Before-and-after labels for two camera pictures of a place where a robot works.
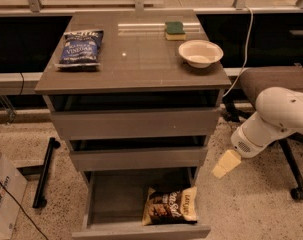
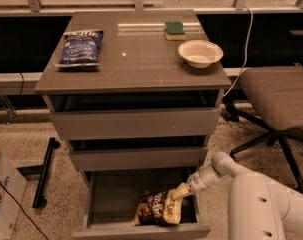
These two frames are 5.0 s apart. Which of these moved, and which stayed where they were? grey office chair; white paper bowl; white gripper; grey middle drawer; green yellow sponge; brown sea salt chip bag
Moved: white gripper; brown sea salt chip bag
Stayed: white paper bowl; green yellow sponge; grey office chair; grey middle drawer
